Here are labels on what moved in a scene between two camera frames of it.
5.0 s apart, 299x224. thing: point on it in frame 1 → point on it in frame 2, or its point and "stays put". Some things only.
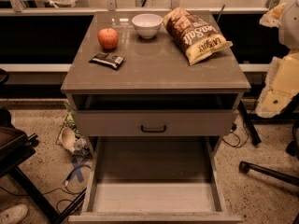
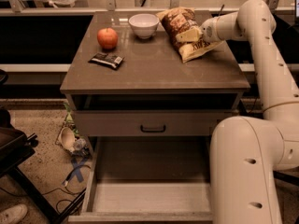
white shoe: (13, 215) stays put
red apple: (107, 37) stays put
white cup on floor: (67, 138) stays put
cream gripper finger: (282, 85) → (208, 28)
